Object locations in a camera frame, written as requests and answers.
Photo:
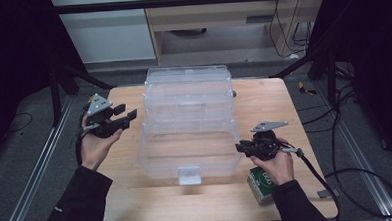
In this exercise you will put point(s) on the black horizontal frame bar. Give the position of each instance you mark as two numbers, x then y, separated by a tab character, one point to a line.
179	2

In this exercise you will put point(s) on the black round table grommet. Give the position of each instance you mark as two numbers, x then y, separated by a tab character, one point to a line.
234	94

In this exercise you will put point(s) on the person's left hand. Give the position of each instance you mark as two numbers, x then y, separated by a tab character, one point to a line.
94	150

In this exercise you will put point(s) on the black metal stand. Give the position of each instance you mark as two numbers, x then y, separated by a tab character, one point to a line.
332	81
55	96

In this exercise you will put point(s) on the person's right hand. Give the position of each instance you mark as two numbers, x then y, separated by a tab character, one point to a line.
280	168

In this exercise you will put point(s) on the light wooden desk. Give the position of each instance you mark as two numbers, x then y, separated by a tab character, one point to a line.
213	14

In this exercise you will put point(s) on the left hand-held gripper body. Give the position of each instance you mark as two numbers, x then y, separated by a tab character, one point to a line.
99	123

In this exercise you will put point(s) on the aluminium floor rail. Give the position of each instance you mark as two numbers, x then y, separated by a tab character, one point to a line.
359	156
36	167

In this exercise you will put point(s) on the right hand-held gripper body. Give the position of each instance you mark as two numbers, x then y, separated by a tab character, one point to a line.
265	145

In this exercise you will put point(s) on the clear plastic storage box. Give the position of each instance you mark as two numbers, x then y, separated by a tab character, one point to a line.
189	147

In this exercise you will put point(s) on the green and white carton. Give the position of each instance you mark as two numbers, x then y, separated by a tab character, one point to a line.
259	188

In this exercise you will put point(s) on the white cabinet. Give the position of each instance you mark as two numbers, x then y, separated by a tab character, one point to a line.
107	34

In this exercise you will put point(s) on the small grey flat piece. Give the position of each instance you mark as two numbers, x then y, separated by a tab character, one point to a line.
327	193

